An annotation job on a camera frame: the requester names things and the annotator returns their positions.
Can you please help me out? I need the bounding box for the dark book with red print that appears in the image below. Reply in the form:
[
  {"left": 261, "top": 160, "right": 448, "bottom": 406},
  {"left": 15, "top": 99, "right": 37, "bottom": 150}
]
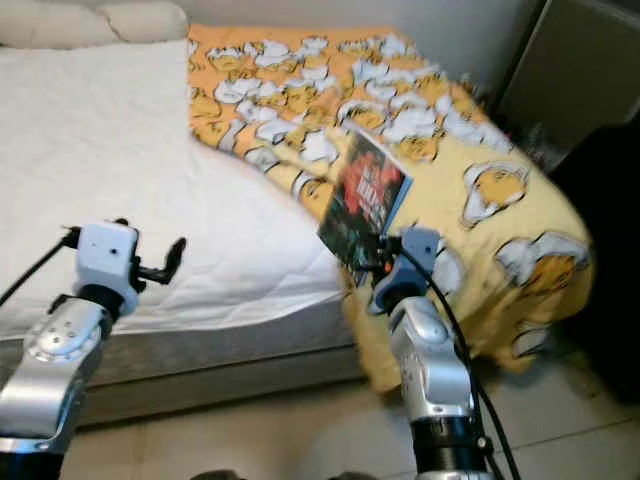
[{"left": 317, "top": 128, "right": 413, "bottom": 273}]

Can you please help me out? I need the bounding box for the yellow egg print blanket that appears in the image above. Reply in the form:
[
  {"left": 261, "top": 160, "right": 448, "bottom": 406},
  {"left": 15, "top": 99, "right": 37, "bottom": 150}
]
[{"left": 188, "top": 25, "right": 596, "bottom": 393}]

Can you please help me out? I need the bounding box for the white quilted mattress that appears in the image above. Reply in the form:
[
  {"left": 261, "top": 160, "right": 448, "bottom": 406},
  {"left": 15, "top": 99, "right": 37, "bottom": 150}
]
[{"left": 0, "top": 42, "right": 346, "bottom": 341}]

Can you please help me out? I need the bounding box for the grey bed base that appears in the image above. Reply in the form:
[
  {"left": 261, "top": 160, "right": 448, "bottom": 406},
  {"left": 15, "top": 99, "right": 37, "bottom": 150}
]
[{"left": 0, "top": 300, "right": 371, "bottom": 431}]

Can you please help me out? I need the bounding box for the black fabric bag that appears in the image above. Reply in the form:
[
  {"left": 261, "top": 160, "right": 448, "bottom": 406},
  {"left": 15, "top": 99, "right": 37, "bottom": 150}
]
[{"left": 550, "top": 130, "right": 640, "bottom": 401}]

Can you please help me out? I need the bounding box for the small cream pillow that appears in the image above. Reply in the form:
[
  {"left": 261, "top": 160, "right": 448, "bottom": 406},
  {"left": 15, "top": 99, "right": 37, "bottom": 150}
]
[{"left": 105, "top": 2, "right": 191, "bottom": 43}]

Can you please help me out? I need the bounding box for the large cream pillow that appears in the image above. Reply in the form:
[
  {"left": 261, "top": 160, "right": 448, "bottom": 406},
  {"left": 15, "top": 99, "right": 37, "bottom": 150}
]
[{"left": 0, "top": 0, "right": 126, "bottom": 51}]

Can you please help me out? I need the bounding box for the dark bedside cabinet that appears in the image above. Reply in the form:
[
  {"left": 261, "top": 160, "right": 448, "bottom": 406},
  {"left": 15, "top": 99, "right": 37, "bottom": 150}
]
[{"left": 500, "top": 0, "right": 640, "bottom": 173}]

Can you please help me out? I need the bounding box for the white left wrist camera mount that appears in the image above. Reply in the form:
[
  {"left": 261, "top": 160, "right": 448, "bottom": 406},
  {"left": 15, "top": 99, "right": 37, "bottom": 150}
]
[{"left": 75, "top": 220, "right": 141, "bottom": 293}]

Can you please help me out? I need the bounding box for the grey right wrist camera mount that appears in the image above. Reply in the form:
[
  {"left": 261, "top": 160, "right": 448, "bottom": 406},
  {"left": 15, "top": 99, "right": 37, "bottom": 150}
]
[{"left": 370, "top": 226, "right": 443, "bottom": 316}]

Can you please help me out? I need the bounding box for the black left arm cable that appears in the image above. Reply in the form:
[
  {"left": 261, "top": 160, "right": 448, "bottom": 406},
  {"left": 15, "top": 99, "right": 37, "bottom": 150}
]
[{"left": 0, "top": 225, "right": 86, "bottom": 306}]

